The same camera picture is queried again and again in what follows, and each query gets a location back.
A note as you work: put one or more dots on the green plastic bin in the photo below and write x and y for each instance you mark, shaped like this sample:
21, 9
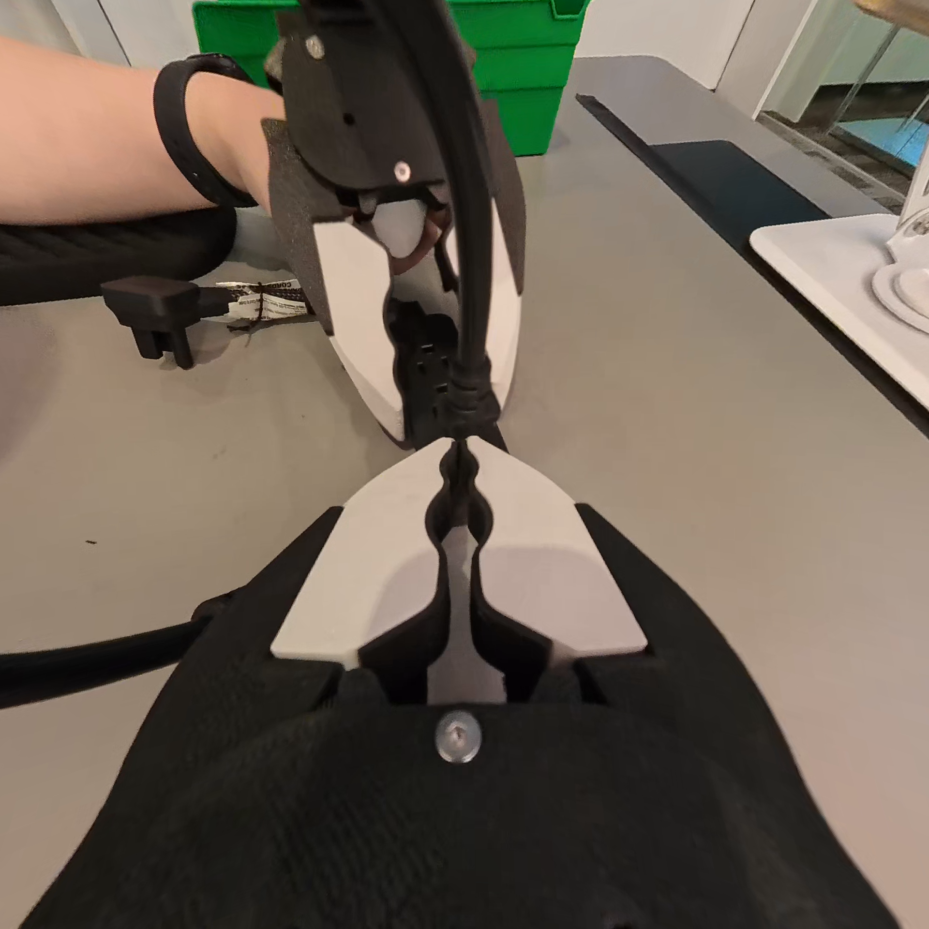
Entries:
522, 87

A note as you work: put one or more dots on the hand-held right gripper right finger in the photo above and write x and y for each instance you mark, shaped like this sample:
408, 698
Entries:
551, 573

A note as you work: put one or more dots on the person's left hand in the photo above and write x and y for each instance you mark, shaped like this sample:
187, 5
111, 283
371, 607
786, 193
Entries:
232, 130

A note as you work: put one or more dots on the black wristband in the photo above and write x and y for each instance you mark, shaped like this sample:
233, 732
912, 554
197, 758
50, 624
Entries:
168, 123

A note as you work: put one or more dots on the document holder with white base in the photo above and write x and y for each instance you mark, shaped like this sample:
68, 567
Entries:
820, 276

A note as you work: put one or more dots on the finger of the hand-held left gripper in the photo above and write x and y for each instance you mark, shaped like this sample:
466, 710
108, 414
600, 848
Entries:
504, 305
352, 290

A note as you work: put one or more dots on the black power strip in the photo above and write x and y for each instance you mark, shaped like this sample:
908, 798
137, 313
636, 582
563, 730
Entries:
149, 305

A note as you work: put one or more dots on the person's left forearm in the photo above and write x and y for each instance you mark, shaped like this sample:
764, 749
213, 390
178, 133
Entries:
72, 130

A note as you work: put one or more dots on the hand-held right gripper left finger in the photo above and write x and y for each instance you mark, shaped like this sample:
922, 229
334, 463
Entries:
363, 573

